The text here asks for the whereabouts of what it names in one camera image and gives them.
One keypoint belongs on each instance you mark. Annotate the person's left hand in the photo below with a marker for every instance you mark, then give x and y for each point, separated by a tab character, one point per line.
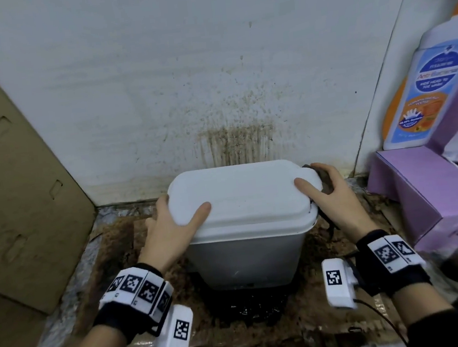
166	238

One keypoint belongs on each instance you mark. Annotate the person's right hand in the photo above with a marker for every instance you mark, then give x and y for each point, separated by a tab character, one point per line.
337	209

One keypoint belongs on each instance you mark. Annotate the brown cleaning cloth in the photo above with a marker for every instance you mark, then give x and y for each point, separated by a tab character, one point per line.
326	182

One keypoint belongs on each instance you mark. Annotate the white pedal trash bin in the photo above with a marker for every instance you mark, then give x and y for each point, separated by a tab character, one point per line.
241	218

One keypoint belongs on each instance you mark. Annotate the person's right forearm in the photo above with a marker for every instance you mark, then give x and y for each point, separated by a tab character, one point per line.
432	313

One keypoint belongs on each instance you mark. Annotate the black left wristband white markers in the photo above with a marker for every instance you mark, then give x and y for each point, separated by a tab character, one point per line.
132	297

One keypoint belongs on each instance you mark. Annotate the black wristband white markers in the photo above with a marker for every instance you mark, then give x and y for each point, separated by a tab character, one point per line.
132	297
391	260

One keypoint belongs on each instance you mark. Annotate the black right wristband white markers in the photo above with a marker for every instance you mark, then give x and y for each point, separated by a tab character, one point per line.
391	260

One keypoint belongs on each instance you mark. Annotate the purple display box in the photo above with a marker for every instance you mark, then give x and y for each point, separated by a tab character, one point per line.
424	193

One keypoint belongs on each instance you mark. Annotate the stained brown cardboard floor sheet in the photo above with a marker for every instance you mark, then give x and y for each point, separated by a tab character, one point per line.
307	313

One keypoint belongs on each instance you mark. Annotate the white bottle blue orange label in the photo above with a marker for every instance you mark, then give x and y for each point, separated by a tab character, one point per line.
431	91

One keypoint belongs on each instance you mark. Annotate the tan cardboard panel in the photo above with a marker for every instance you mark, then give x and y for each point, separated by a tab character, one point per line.
17	199

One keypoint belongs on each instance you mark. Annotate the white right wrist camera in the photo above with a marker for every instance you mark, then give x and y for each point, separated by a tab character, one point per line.
338	282

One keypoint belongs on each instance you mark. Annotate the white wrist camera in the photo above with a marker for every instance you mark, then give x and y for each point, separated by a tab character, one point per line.
176	338
338	282

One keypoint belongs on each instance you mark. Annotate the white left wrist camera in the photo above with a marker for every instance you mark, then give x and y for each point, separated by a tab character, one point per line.
176	338

